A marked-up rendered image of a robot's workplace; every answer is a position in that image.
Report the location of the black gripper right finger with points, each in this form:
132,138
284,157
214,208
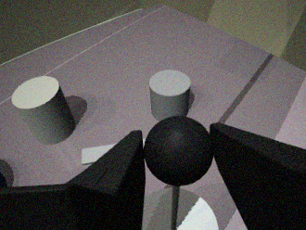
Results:
266,178

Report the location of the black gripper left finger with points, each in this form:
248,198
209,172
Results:
108,195

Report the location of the pale grey flat bar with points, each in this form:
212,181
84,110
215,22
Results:
92,154

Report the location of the blue short cylinder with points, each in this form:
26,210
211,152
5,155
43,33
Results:
2,181

